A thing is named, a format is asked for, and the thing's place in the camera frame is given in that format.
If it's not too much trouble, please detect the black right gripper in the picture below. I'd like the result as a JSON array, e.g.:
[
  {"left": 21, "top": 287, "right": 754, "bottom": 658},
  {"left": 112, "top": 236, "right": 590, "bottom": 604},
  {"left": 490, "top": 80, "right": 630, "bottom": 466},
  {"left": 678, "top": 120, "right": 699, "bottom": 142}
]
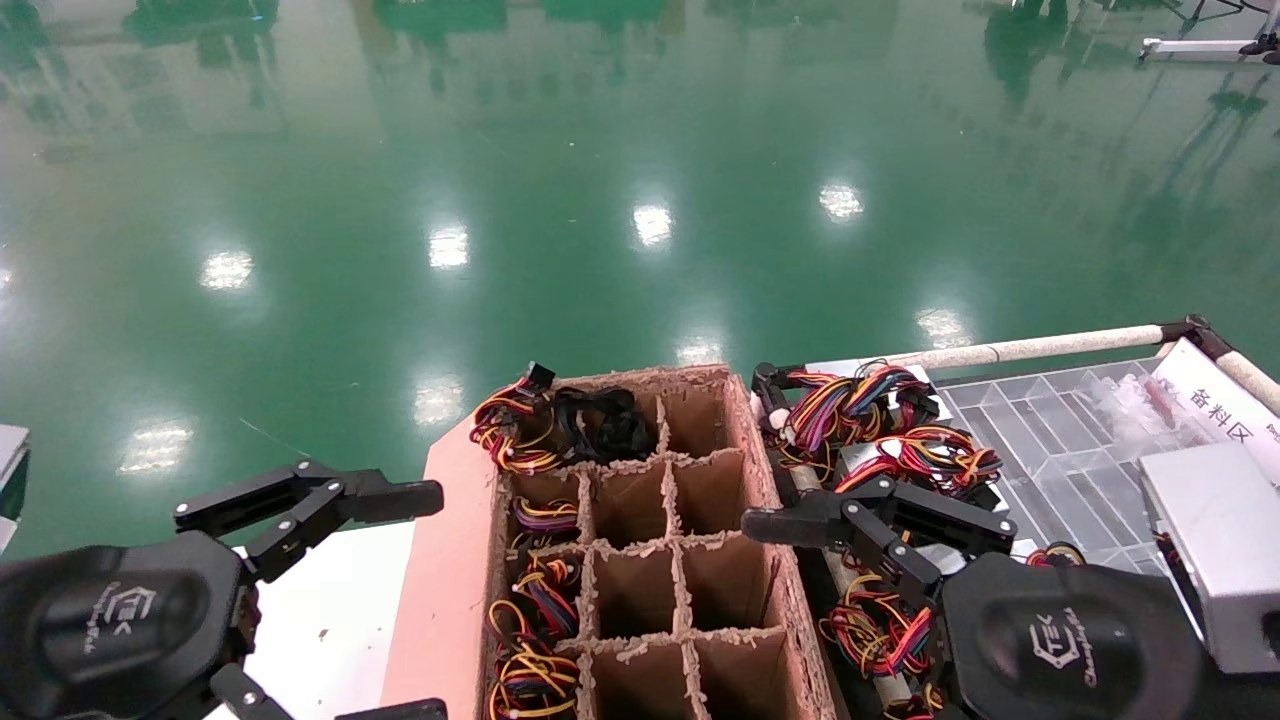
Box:
[{"left": 740, "top": 474, "right": 1208, "bottom": 720}]

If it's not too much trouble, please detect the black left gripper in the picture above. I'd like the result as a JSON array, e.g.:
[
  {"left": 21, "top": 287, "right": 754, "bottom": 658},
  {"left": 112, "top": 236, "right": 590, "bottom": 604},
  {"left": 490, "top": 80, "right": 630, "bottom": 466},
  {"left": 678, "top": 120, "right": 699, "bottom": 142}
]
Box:
[{"left": 0, "top": 459, "right": 449, "bottom": 720}]

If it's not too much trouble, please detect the brown cardboard divider box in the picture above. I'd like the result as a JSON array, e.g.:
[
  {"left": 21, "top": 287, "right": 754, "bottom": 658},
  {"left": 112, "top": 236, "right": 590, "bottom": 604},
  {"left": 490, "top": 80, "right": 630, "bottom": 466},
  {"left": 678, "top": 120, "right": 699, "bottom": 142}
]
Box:
[{"left": 380, "top": 365, "right": 836, "bottom": 720}]

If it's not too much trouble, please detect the clear plastic compartment tray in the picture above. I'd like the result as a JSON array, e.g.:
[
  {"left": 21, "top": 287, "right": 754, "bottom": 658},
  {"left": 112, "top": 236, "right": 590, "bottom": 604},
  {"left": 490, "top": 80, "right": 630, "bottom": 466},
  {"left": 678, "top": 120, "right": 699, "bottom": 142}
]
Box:
[{"left": 935, "top": 355, "right": 1246, "bottom": 601}]

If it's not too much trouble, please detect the clear plastic bag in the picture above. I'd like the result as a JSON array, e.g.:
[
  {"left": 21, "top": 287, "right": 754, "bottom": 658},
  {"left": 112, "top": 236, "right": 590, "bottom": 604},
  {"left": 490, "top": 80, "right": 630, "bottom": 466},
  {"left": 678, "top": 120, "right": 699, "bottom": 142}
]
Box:
[{"left": 1085, "top": 372, "right": 1216, "bottom": 446}]

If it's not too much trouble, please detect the white board with dark edge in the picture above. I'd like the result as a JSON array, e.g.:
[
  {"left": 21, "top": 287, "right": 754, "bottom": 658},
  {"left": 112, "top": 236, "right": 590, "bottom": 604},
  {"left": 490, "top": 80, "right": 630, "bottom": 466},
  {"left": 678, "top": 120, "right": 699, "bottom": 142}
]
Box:
[{"left": 0, "top": 425, "right": 31, "bottom": 556}]

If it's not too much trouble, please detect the silver metal box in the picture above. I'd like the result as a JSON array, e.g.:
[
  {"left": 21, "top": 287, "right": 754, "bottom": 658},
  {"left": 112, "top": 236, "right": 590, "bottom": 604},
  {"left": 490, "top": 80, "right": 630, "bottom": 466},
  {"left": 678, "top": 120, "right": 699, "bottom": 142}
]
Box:
[{"left": 1138, "top": 443, "right": 1280, "bottom": 676}]

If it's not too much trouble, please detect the white sign with Chinese text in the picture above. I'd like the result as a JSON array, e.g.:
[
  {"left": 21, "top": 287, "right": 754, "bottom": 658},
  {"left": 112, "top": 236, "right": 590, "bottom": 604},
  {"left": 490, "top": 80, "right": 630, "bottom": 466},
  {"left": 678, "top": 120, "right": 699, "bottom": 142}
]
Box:
[{"left": 1148, "top": 337, "right": 1280, "bottom": 491}]

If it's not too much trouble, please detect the power supply with multicolour wires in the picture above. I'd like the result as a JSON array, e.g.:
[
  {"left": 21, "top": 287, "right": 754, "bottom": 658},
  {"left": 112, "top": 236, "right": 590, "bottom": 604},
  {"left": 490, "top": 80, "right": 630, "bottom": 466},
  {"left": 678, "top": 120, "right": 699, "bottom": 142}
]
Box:
[
  {"left": 818, "top": 545, "right": 946, "bottom": 720},
  {"left": 755, "top": 363, "right": 946, "bottom": 471}
]

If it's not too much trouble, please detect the black rail corner joint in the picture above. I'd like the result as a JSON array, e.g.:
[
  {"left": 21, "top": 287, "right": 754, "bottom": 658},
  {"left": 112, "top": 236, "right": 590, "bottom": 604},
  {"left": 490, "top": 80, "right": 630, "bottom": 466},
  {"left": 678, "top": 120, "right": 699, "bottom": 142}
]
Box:
[
  {"left": 1160, "top": 314, "right": 1236, "bottom": 363},
  {"left": 752, "top": 362, "right": 791, "bottom": 426}
]

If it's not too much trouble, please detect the multicolour wire bundle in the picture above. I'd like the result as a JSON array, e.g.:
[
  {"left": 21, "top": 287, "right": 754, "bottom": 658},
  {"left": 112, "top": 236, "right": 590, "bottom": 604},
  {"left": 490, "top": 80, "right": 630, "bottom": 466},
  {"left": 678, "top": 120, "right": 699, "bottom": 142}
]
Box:
[
  {"left": 515, "top": 555, "right": 583, "bottom": 641},
  {"left": 487, "top": 600, "right": 583, "bottom": 720}
]

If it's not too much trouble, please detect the purple yellow wire bundle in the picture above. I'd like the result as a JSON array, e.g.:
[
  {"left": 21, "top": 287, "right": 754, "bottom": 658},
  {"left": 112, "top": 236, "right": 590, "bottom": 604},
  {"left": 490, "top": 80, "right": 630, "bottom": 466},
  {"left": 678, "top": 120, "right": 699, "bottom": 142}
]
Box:
[{"left": 512, "top": 497, "right": 581, "bottom": 536}]

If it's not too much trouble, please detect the black cable coil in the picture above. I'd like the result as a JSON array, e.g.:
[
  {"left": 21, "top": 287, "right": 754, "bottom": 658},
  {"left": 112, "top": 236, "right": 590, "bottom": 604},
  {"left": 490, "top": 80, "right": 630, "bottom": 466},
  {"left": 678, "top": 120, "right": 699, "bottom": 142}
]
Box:
[{"left": 553, "top": 387, "right": 658, "bottom": 464}]

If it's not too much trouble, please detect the white metal floor frame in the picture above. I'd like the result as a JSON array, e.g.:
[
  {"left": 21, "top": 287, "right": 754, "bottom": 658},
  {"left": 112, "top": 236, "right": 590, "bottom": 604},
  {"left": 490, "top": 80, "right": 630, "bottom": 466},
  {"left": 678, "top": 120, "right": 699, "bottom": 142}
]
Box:
[{"left": 1140, "top": 30, "right": 1280, "bottom": 66}]

